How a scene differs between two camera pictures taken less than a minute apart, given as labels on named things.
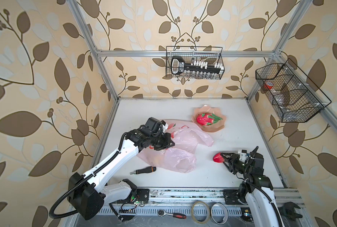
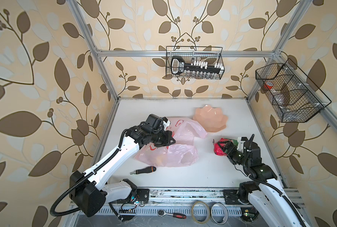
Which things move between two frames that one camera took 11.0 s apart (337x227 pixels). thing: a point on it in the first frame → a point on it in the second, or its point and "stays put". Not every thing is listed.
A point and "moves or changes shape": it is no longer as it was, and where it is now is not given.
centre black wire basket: x=196 y=62 stays put
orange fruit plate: x=210 y=119 stays put
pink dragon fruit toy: x=208 y=118 → x=218 y=146
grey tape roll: x=226 y=213 stays put
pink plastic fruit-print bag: x=181 y=157 moves or changes shape
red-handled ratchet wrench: x=161 y=213 stays put
